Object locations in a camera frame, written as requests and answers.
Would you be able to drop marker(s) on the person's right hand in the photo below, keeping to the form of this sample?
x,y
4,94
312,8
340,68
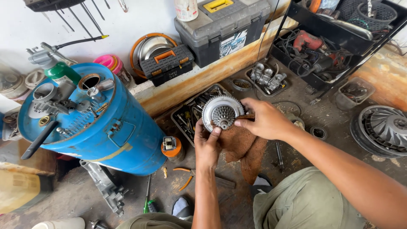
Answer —
x,y
270,122

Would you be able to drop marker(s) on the person's left hand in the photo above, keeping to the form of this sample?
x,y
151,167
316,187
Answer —
x,y
206,152

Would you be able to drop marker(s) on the brown cloth rag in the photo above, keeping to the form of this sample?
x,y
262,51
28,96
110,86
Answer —
x,y
244,149

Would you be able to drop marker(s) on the metal clutch gear assembly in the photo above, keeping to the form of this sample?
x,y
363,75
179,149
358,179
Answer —
x,y
222,113

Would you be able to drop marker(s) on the round grey metal part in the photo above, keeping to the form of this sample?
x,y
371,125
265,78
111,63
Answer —
x,y
297,121

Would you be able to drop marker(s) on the orange capped can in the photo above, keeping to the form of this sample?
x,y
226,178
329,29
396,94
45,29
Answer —
x,y
173,149

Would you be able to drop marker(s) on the dark metal rod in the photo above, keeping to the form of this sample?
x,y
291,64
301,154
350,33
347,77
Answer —
x,y
279,155

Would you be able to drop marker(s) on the metal tray of tools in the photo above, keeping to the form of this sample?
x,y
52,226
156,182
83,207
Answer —
x,y
187,117

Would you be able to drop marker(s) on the grey carburetor bank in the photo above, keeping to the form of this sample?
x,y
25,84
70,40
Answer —
x,y
267,79

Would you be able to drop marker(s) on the grey tray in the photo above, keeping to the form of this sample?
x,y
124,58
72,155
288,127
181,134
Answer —
x,y
251,83

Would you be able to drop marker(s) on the small brass piece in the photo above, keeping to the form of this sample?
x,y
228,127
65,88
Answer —
x,y
165,172

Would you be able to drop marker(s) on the round tin of screws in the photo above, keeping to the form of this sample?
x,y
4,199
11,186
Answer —
x,y
241,85

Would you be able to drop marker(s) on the person's left sandal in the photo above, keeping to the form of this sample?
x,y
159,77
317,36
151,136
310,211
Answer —
x,y
181,206

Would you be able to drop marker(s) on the person's sandal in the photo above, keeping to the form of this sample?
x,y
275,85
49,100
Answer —
x,y
181,206
262,183

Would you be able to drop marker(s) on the person's right sandal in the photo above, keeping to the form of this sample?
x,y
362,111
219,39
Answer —
x,y
262,183

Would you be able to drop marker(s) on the blue metal drum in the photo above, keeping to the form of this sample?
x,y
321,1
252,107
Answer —
x,y
127,133

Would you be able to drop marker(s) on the black rack of tools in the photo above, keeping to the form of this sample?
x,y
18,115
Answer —
x,y
318,54

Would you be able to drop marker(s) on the person's left trouser leg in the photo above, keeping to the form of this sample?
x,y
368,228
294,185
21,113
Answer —
x,y
155,221

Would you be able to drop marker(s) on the person's trouser leg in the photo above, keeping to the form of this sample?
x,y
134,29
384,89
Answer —
x,y
302,203
155,221

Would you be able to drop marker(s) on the person's right trouser leg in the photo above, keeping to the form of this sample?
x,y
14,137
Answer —
x,y
302,203

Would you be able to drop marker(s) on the clear plastic tub of parts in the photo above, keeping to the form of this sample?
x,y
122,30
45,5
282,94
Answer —
x,y
353,93

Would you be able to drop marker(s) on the grey engine crankcase cover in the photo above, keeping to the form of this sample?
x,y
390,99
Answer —
x,y
105,184

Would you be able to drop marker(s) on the black tyre with finned pulley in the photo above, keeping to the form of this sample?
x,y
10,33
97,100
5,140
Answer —
x,y
384,127

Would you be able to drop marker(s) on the steel bowl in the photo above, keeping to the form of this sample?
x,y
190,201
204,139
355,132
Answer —
x,y
152,46

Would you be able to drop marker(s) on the pink lidded jar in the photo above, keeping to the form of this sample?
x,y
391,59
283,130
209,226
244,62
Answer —
x,y
116,65

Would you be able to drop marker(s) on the small metal fitting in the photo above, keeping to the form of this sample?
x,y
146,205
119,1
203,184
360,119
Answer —
x,y
97,225

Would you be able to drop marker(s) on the long metal coil spring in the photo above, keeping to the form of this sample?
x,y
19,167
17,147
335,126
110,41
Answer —
x,y
78,122

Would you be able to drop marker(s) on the white plastic bottle red label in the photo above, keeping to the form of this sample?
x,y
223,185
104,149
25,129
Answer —
x,y
186,9

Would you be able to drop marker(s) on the grey carburetor body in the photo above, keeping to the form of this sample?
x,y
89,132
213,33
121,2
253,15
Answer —
x,y
52,98

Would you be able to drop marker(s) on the green spray can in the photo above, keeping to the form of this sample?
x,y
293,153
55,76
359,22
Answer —
x,y
62,73

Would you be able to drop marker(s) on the hanging silver tool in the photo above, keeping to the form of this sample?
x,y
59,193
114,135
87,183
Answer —
x,y
123,5

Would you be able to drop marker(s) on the white lidded jar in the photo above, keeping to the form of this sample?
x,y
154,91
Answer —
x,y
35,79

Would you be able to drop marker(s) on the yellow plastic jerrycan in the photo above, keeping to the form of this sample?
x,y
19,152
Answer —
x,y
19,190

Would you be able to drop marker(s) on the grey metal engine part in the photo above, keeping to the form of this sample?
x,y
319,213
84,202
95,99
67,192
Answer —
x,y
11,125

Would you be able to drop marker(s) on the clear plastic jar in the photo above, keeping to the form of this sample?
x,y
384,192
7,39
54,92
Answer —
x,y
11,82

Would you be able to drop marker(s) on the wall rack of hanging tools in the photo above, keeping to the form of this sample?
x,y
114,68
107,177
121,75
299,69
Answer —
x,y
57,4

